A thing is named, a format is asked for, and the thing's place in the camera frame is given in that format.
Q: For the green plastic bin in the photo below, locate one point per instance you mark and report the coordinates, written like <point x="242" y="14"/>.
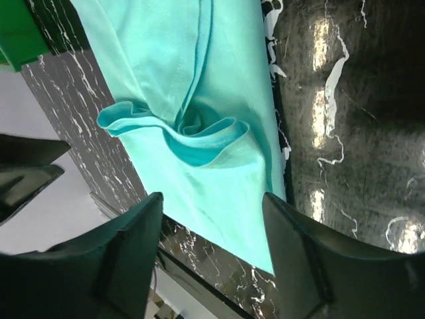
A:
<point x="21" y="40"/>

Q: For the black marble pattern mat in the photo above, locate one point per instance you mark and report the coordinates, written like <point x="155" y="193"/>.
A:
<point x="347" y="81"/>

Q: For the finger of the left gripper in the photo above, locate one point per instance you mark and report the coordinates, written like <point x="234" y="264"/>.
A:
<point x="21" y="184"/>
<point x="19" y="150"/>

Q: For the teal t-shirt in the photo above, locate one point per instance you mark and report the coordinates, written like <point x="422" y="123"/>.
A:
<point x="193" y="108"/>

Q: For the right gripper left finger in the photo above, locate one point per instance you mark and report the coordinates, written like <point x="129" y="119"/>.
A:
<point x="104" y="273"/>

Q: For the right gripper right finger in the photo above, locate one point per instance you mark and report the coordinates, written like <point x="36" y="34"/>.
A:
<point x="322" y="273"/>

